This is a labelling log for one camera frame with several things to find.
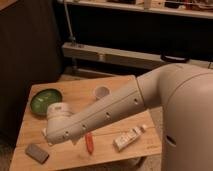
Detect metal pole stand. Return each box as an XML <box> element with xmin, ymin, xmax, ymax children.
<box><xmin>63</xmin><ymin>0</ymin><xmax>76</xmax><ymax>46</ymax></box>

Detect green ceramic bowl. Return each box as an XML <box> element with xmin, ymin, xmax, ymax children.
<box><xmin>30</xmin><ymin>88</ymin><xmax>63</xmax><ymax>116</ymax></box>

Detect red pepper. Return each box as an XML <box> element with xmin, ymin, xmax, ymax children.
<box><xmin>85</xmin><ymin>133</ymin><xmax>94</xmax><ymax>154</ymax></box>

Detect grey sponge block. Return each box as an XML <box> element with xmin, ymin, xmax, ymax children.
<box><xmin>25</xmin><ymin>144</ymin><xmax>49</xmax><ymax>164</ymax></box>

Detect upper wooden shelf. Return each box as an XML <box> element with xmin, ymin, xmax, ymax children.
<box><xmin>57</xmin><ymin>0</ymin><xmax>213</xmax><ymax>19</ymax></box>

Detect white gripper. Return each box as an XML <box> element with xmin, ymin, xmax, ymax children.
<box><xmin>47</xmin><ymin>102</ymin><xmax>73</xmax><ymax>119</ymax></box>

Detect wooden table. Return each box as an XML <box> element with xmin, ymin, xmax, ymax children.
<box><xmin>9</xmin><ymin>76</ymin><xmax>161</xmax><ymax>171</ymax></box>

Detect white sponge block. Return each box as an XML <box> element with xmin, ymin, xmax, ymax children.
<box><xmin>42</xmin><ymin>128</ymin><xmax>53</xmax><ymax>146</ymax></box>

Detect long wooden shelf beam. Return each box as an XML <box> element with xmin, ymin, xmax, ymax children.
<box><xmin>61</xmin><ymin>42</ymin><xmax>213</xmax><ymax>71</ymax></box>

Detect white tube bottle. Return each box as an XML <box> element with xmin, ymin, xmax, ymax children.
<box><xmin>113</xmin><ymin>125</ymin><xmax>147</xmax><ymax>151</ymax></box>

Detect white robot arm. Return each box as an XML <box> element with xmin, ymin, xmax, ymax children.
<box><xmin>46</xmin><ymin>64</ymin><xmax>213</xmax><ymax>171</ymax></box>

